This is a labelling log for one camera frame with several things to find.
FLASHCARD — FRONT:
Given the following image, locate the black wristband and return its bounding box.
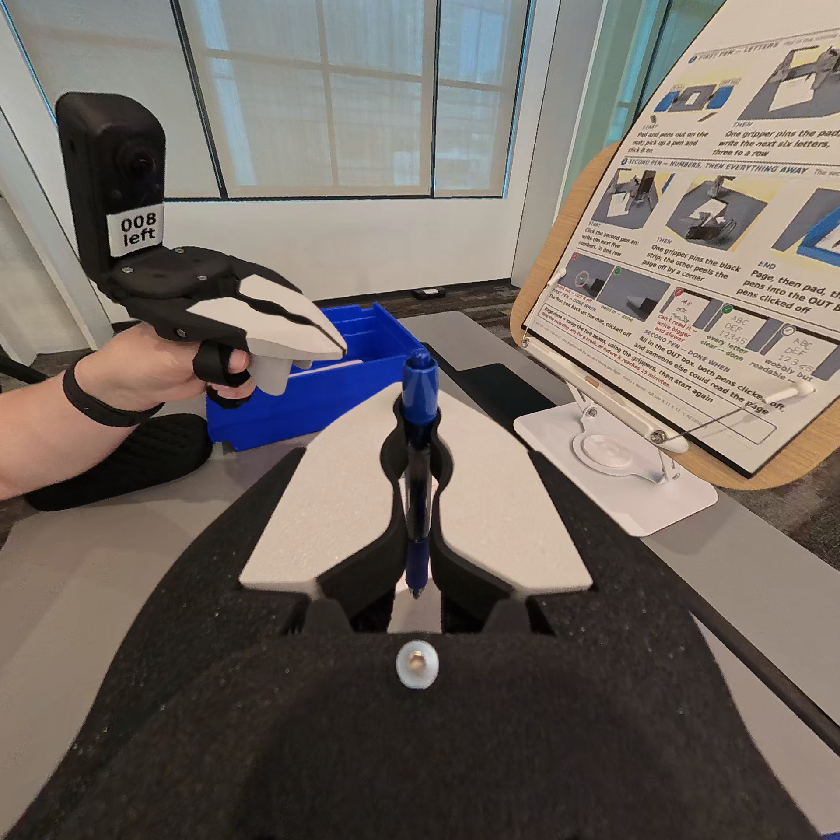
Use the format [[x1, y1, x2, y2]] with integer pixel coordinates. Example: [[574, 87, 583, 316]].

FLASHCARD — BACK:
[[62, 366, 166, 429]]

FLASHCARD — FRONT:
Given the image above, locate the person's left forearm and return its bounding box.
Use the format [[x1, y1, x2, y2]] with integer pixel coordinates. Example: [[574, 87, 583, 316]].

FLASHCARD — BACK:
[[0, 387, 135, 503]]

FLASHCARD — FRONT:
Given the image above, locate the white metal board stand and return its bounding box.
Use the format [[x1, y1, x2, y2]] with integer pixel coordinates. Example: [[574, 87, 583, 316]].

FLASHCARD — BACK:
[[513, 266, 818, 539]]

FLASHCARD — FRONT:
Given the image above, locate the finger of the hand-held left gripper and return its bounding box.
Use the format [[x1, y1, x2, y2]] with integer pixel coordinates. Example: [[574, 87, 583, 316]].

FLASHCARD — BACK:
[[187, 297, 349, 398], [238, 273, 347, 352]]

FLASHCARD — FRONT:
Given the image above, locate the printed instruction sheet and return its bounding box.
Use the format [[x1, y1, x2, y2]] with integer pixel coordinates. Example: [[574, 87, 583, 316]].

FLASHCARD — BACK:
[[525, 0, 840, 479]]

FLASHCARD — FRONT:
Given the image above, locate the wooden display board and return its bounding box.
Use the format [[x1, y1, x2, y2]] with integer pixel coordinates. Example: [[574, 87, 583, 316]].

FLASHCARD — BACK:
[[509, 0, 840, 492]]

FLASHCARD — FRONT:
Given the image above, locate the blue plastic bin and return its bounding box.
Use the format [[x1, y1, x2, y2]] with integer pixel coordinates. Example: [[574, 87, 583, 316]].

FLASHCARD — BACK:
[[205, 302, 426, 454]]

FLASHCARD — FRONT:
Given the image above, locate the large glass window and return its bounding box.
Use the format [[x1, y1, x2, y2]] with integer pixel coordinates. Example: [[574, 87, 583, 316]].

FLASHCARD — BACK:
[[0, 0, 534, 201]]

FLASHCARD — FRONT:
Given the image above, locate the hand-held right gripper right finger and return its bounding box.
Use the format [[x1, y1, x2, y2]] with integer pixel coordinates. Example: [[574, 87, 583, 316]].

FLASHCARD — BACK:
[[431, 388, 596, 598]]

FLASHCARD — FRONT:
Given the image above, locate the blue pen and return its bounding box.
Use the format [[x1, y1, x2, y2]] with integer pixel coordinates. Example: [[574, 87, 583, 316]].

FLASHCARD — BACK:
[[400, 349, 439, 602]]

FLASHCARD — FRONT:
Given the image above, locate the person's left hand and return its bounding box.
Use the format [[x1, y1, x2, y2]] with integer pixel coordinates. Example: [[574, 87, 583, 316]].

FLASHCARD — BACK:
[[73, 322, 255, 414]]

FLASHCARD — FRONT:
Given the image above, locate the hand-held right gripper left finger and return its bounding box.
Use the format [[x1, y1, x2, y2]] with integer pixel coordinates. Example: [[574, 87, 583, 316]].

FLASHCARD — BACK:
[[238, 388, 404, 599]]

